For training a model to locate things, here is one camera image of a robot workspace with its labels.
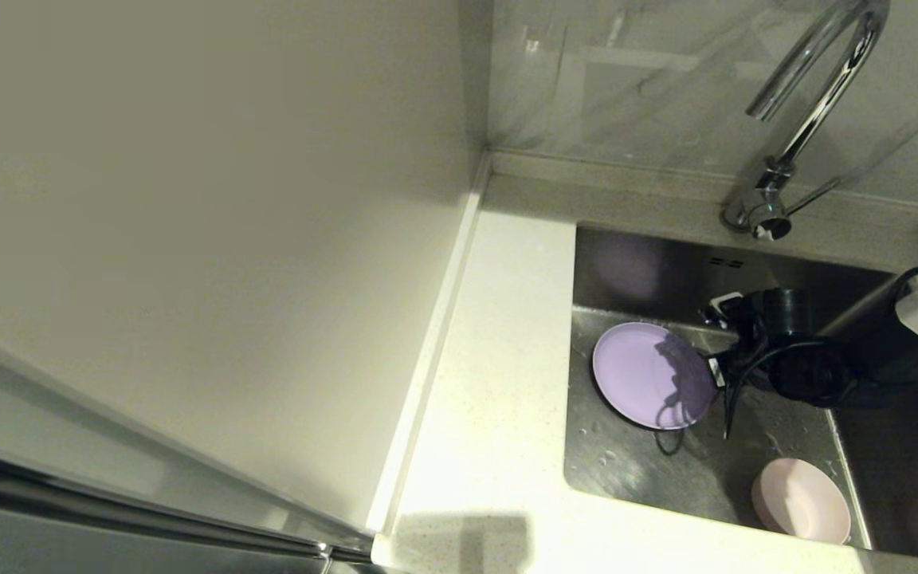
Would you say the small pale pink cup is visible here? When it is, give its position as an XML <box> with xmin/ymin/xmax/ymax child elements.
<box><xmin>751</xmin><ymin>457</ymin><xmax>853</xmax><ymax>545</ymax></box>

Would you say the tall beige cabinet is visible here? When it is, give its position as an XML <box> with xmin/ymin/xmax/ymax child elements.
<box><xmin>0</xmin><ymin>0</ymin><xmax>493</xmax><ymax>574</ymax></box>

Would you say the chrome gooseneck faucet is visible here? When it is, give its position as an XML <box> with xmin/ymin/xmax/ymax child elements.
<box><xmin>720</xmin><ymin>0</ymin><xmax>893</xmax><ymax>242</ymax></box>

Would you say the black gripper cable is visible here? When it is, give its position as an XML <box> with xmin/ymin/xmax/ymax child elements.
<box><xmin>720</xmin><ymin>267</ymin><xmax>918</xmax><ymax>441</ymax></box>

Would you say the lavender plastic plate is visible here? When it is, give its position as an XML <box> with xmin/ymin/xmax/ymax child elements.
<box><xmin>592</xmin><ymin>321</ymin><xmax>720</xmax><ymax>431</ymax></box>

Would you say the stainless steel sink basin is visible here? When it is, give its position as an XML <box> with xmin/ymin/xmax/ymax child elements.
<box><xmin>563</xmin><ymin>223</ymin><xmax>918</xmax><ymax>563</ymax></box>

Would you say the stone backsplash upstand strip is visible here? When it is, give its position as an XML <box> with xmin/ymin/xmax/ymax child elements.
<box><xmin>488</xmin><ymin>150</ymin><xmax>918</xmax><ymax>218</ymax></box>

